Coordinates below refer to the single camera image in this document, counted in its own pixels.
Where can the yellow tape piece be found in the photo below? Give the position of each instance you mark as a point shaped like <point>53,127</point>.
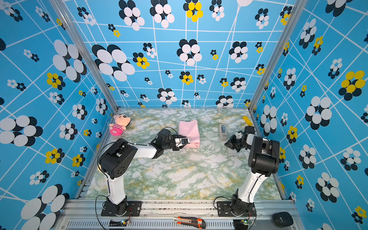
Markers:
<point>248,121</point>

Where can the black computer mouse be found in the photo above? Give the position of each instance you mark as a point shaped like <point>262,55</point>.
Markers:
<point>282,219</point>

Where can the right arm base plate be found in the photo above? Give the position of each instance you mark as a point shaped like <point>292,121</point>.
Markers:
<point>234,207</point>

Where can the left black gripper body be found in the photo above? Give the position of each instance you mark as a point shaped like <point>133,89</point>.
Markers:
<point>172,143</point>

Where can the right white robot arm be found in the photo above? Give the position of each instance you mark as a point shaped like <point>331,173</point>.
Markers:
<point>263,161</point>

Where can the red black utility knife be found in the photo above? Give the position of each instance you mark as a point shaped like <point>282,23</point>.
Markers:
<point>191,221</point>

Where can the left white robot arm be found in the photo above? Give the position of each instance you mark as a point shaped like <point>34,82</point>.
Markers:
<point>117,158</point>

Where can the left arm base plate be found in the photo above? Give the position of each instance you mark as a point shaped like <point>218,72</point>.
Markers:
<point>123,209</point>

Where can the pink plush doll toy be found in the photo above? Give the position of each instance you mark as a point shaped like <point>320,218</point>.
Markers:
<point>120,124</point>

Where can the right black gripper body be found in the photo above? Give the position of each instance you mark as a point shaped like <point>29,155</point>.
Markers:
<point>236,143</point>

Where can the purple wrapping paper sheet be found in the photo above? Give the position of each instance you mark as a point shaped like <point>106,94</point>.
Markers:
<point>191,131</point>

